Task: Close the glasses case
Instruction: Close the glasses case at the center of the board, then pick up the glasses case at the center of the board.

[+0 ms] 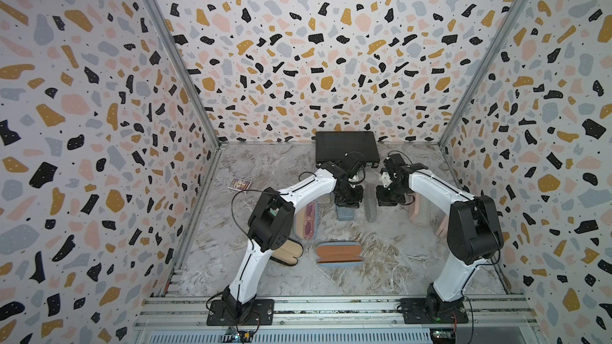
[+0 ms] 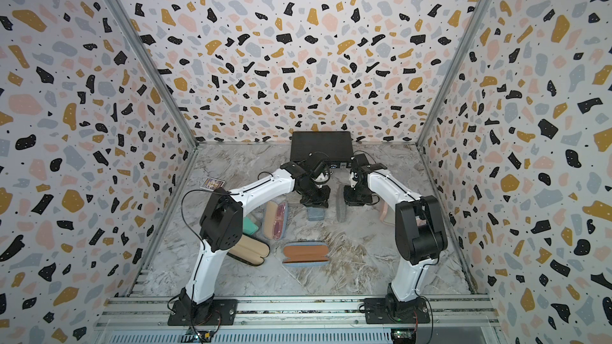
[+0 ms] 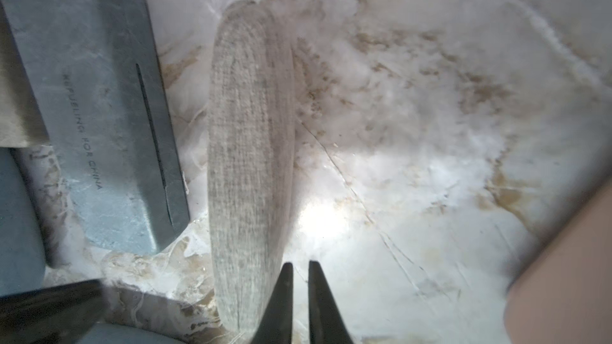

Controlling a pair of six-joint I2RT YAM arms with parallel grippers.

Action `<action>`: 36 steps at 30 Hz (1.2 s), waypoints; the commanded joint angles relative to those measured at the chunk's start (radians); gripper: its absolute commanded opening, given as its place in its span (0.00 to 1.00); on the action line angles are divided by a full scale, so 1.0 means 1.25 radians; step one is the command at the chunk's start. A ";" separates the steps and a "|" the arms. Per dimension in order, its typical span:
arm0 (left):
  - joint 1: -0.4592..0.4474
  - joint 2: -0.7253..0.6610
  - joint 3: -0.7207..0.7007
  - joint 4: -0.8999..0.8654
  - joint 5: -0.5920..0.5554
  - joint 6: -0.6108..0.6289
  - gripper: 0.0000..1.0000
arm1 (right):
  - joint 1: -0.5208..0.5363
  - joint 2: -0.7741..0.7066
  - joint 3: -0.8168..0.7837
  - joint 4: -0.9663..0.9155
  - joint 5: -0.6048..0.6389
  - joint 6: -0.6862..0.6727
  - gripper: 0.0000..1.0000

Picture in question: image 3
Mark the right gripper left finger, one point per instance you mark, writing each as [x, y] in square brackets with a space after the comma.
[276, 326]

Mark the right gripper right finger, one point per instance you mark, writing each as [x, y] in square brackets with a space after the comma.
[325, 322]

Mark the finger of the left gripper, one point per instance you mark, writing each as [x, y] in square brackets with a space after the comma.
[61, 314]

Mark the beige case with brown glasses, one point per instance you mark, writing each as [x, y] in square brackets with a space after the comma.
[251, 130]

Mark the pink glasses case grey lining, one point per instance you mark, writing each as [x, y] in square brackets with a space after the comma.
[565, 295]

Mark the grey case mint lining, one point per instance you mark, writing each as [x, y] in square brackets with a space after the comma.
[94, 72]

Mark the blue case with pink glasses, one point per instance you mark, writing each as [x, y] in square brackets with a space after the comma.
[105, 333]

